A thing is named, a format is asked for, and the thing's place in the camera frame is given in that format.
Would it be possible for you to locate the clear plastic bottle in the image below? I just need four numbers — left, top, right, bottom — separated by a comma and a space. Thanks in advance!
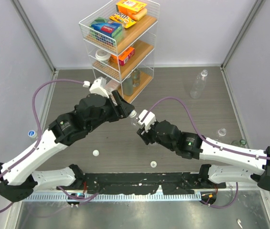
213, 128, 227, 143
130, 113, 140, 129
190, 70, 208, 99

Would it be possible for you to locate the white lidded paper cup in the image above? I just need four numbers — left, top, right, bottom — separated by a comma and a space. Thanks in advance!
95, 49, 111, 65

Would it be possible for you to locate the white bottle cap, upturned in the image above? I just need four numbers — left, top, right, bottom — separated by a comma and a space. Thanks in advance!
150, 161, 157, 168

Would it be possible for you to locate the white bottle cap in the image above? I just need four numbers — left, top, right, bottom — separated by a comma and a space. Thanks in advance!
150, 161, 157, 168
129, 110, 137, 118
93, 150, 99, 156

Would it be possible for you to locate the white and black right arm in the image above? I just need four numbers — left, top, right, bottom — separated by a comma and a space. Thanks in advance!
133, 121, 270, 191

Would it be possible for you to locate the clear bottle with blue cap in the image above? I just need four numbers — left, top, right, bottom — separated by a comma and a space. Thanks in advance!
28, 130, 38, 141

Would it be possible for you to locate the white slotted cable duct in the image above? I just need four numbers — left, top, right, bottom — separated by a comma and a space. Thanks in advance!
24, 192, 202, 202

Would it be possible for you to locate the glass jar, bottom shelf front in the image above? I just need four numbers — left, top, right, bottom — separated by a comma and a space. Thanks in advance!
122, 75, 133, 96

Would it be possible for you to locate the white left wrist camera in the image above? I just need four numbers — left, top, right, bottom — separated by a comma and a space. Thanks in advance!
83, 77, 109, 98

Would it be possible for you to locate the yellow candy bag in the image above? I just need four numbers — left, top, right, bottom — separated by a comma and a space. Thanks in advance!
109, 11, 137, 29

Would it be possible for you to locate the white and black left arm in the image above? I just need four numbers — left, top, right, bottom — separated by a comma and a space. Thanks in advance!
0, 91, 135, 202

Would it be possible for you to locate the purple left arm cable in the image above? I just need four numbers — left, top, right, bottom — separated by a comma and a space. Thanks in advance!
0, 79, 97, 214

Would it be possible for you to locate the white box, bottom shelf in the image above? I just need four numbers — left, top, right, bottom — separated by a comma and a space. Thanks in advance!
105, 79, 120, 92

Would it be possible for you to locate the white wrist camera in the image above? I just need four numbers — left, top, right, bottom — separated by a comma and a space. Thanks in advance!
137, 110, 156, 132
83, 77, 109, 98

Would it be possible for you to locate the green and blue box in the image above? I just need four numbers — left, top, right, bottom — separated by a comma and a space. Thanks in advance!
89, 17, 124, 46

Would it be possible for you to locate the glass jar, bottom shelf back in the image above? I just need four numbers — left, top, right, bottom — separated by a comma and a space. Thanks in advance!
131, 69, 140, 87

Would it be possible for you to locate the green glass bottle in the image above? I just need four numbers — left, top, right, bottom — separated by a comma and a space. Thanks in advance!
231, 139, 247, 148

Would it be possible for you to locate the white wire shelf rack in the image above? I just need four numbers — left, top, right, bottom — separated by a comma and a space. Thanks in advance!
79, 0, 160, 103

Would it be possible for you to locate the orange box, middle shelf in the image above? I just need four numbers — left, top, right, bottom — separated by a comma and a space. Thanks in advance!
110, 46, 135, 66

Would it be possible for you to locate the orange snack box, top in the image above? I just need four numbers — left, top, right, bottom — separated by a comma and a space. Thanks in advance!
116, 0, 147, 14

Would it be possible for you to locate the yellow sponge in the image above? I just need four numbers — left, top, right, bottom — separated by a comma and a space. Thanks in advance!
130, 8, 148, 21

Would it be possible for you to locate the glass jar, shelf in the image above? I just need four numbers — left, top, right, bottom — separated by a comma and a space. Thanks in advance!
131, 69, 140, 87
122, 75, 133, 96

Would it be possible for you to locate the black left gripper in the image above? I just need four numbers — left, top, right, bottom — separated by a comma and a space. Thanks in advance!
87, 90, 135, 133

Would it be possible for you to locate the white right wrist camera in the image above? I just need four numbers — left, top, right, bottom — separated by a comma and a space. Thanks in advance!
137, 110, 156, 132

